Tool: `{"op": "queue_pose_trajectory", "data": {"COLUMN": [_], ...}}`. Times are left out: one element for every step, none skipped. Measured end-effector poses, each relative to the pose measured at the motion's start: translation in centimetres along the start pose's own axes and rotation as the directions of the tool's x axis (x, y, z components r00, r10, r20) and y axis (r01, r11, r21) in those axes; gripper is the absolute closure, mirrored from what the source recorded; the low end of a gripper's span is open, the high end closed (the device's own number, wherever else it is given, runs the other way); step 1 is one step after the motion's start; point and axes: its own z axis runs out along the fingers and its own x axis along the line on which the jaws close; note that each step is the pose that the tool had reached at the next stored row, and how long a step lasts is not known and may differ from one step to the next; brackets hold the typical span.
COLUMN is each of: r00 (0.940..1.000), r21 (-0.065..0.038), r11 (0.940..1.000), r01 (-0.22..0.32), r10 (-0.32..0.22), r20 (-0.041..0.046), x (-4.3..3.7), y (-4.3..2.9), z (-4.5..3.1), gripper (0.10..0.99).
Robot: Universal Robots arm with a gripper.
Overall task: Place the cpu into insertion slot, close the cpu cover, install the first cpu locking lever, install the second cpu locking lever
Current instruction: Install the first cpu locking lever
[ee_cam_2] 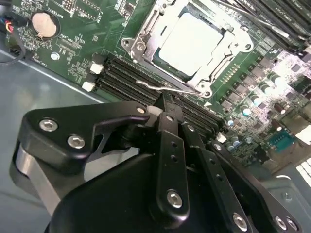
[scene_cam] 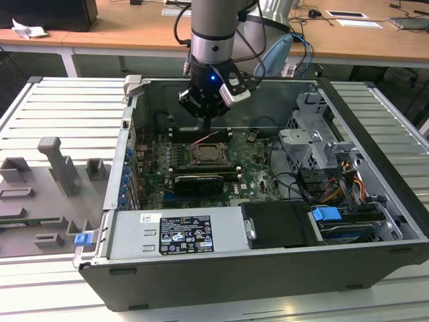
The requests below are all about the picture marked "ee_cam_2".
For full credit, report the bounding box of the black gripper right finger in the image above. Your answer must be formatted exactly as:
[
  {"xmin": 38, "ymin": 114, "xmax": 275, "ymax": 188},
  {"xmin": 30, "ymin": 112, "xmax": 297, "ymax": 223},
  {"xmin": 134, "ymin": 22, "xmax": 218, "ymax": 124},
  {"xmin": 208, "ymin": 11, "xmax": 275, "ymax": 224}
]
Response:
[{"xmin": 173, "ymin": 96, "xmax": 306, "ymax": 233}]

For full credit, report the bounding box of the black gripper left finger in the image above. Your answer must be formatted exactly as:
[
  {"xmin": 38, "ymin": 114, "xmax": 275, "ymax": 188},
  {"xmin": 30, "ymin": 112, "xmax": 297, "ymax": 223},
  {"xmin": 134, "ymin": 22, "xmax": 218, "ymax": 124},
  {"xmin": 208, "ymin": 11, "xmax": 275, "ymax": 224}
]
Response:
[{"xmin": 9, "ymin": 93, "xmax": 191, "ymax": 221}]

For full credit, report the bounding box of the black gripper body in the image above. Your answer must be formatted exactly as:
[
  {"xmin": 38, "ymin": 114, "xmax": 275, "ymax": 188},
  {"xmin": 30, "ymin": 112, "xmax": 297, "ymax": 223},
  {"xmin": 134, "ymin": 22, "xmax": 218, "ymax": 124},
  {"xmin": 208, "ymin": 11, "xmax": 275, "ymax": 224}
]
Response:
[{"xmin": 42, "ymin": 152, "xmax": 228, "ymax": 233}]

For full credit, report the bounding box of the thin wire locking lever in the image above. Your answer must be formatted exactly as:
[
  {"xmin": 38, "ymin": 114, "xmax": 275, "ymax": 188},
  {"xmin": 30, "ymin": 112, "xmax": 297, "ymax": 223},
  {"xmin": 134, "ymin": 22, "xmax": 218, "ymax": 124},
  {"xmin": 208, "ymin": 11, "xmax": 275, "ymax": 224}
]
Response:
[{"xmin": 135, "ymin": 79, "xmax": 209, "ymax": 97}]

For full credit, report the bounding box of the green CPU with silver top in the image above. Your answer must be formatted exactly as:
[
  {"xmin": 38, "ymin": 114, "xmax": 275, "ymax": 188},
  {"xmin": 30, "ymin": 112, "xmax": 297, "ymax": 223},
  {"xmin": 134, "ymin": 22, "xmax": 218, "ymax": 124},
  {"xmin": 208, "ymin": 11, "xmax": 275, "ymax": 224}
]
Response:
[{"xmin": 153, "ymin": 6, "xmax": 226, "ymax": 81}]

